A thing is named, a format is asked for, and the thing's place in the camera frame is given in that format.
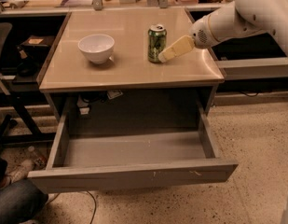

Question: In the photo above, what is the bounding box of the grey open top drawer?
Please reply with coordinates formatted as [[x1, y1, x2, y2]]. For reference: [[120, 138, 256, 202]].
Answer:
[[29, 97, 238, 193]]

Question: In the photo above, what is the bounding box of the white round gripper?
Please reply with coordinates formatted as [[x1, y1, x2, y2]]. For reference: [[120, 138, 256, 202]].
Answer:
[[158, 15, 218, 63]]

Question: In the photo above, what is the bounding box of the person's leg in jeans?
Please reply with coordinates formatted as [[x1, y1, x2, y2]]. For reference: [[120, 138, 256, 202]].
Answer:
[[0, 179, 48, 224]]

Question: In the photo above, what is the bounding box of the green soda can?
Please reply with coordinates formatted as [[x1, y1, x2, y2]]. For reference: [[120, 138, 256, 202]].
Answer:
[[148, 23, 167, 63]]

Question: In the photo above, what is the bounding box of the white sneaker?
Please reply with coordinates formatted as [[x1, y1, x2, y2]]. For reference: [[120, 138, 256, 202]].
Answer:
[[7, 160, 34, 184]]

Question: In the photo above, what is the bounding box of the white power adapter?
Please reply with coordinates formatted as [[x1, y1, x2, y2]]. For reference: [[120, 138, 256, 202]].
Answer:
[[76, 96, 90, 115]]

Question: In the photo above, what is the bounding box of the black floor cable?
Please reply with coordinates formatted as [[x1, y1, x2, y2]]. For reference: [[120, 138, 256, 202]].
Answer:
[[84, 190, 98, 224]]

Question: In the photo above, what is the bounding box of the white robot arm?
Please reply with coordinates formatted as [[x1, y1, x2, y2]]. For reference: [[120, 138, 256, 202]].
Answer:
[[158, 0, 288, 63]]

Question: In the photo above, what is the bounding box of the grey cabinet with beige top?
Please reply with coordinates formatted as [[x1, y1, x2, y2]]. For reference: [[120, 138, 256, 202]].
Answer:
[[36, 7, 227, 135]]

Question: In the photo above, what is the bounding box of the black box with label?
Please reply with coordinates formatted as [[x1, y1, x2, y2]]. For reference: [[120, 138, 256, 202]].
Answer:
[[20, 35, 55, 57]]

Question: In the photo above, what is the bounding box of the white ceramic bowl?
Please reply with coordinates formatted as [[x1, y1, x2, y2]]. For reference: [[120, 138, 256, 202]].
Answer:
[[77, 34, 115, 63]]

